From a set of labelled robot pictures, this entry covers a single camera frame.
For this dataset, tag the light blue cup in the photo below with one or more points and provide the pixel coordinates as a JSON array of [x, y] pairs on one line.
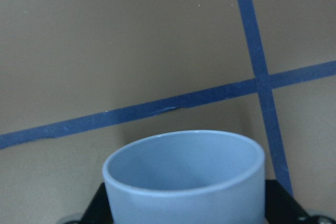
[[199, 176]]

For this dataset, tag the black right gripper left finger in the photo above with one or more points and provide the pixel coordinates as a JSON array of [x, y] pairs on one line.
[[98, 210]]

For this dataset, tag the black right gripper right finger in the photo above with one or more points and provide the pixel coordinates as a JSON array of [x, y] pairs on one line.
[[281, 207]]

